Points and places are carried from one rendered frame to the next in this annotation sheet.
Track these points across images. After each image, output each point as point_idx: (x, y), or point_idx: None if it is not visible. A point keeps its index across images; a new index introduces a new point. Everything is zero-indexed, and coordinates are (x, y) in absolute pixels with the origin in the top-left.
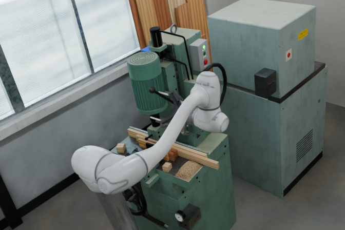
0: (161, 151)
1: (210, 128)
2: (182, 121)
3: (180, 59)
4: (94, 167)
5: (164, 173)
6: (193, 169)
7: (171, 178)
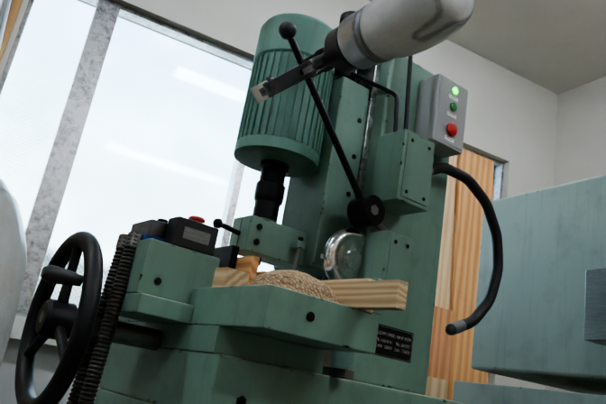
0: None
1: None
2: None
3: (389, 85)
4: None
5: (209, 293)
6: (309, 281)
7: (224, 301)
